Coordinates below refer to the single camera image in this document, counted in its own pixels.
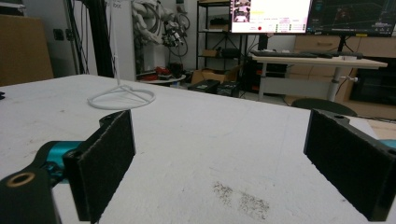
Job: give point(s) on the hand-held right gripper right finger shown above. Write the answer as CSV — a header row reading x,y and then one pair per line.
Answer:
x,y
351,161

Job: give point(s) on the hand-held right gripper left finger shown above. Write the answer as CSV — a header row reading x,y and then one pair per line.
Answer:
x,y
102,161

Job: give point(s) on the round white table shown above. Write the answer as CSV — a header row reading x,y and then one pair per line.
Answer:
x,y
162,80

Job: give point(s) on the light wooden desk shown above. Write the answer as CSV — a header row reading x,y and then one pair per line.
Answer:
x,y
320,62

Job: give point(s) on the white desk with monitors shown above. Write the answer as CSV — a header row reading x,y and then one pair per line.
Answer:
x,y
373,49

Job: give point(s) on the small dark object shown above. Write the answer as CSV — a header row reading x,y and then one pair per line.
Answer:
x,y
2,95

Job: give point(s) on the white pillar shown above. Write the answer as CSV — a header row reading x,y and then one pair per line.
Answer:
x,y
126,40

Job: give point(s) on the black metal stand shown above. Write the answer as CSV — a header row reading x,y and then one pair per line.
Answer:
x,y
99,37

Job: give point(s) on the black keyboard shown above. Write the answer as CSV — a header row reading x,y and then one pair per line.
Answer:
x,y
283,54

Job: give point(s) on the black case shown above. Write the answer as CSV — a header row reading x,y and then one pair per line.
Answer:
x,y
205,86

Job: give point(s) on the brown board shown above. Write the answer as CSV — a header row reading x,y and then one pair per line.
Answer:
x,y
23,49

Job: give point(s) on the open cardboard box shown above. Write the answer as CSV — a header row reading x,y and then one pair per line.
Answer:
x,y
211,75

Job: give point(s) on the monitor with dark screen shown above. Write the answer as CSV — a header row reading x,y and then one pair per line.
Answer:
x,y
351,15

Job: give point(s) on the white humanoid robot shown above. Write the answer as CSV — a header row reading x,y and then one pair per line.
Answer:
x,y
152,21

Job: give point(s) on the monitor with bright screen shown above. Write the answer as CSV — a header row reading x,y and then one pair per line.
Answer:
x,y
271,15

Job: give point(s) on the black metal shelf rack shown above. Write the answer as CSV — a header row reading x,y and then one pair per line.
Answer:
x,y
218,37

